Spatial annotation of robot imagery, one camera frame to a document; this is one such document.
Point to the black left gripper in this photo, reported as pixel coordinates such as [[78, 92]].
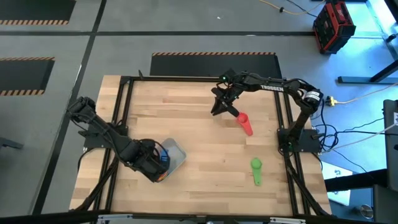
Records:
[[147, 161]]

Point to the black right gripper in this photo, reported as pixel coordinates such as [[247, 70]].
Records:
[[225, 95]]

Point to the red measuring cup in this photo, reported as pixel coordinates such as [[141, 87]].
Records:
[[244, 119]]

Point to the grey plastic basket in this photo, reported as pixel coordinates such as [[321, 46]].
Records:
[[177, 152]]

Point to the green measuring cup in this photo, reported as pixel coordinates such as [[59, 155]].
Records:
[[256, 163]]

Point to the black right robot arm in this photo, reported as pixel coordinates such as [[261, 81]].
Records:
[[270, 87]]

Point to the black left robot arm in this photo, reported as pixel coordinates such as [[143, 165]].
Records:
[[102, 130]]

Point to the black floor mat striped edge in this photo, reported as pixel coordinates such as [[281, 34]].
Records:
[[21, 74], [34, 9], [186, 65]]

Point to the yellow white power strip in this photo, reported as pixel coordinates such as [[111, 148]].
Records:
[[331, 101]]

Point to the grey black desk leg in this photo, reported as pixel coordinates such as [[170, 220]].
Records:
[[357, 80]]

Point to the red black tool box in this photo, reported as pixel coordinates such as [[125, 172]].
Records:
[[334, 28]]

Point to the grey furniture foot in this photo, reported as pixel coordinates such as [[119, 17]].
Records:
[[9, 143]]

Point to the white printed floor sheet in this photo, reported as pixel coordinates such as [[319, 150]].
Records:
[[339, 197]]

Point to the black floor beam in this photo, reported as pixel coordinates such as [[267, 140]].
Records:
[[354, 182]]

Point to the grey metal cabinet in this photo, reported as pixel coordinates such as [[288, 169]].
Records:
[[391, 149]]

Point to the round metal floor fitting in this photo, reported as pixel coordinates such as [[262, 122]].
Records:
[[367, 211]]

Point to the black aluminium table frame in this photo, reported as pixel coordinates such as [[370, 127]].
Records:
[[186, 79]]

